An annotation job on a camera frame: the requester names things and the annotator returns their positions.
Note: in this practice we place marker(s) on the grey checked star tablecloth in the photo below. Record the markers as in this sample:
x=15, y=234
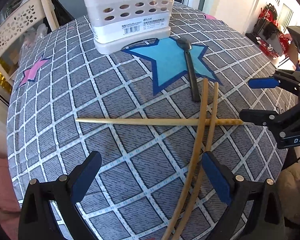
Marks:
x=102, y=105

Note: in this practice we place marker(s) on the bamboo chopstick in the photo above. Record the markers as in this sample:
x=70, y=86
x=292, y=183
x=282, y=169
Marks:
x=213, y=105
x=140, y=121
x=197, y=135

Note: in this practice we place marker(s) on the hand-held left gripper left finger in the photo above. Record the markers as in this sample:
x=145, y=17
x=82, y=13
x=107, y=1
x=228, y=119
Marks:
x=86, y=182

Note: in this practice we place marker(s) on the white plastic utensil holder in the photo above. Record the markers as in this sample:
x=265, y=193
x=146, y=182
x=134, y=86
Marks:
x=130, y=17

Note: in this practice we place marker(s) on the grey kitchen counter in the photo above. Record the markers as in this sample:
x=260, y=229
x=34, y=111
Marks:
x=70, y=2

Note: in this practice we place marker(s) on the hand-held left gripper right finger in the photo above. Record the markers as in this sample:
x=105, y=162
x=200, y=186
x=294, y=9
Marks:
x=216, y=177

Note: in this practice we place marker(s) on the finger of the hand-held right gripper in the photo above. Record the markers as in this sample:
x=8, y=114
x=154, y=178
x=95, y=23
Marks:
x=260, y=116
x=263, y=82

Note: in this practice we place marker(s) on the person's fuzzy beige clothing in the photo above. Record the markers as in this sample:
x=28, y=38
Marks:
x=296, y=185

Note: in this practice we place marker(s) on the clear plastic bag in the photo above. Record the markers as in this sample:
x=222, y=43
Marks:
x=37, y=35

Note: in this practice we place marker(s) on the stack of pink plastic stools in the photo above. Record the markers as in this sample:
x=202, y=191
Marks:
x=2, y=192

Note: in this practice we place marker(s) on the gold foil package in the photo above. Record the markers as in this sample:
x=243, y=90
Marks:
x=0, y=77

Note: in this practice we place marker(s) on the red and black object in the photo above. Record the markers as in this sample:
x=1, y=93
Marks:
x=270, y=27

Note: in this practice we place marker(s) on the beige flower-cutout storage cart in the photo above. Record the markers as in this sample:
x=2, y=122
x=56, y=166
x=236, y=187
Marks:
x=17, y=22

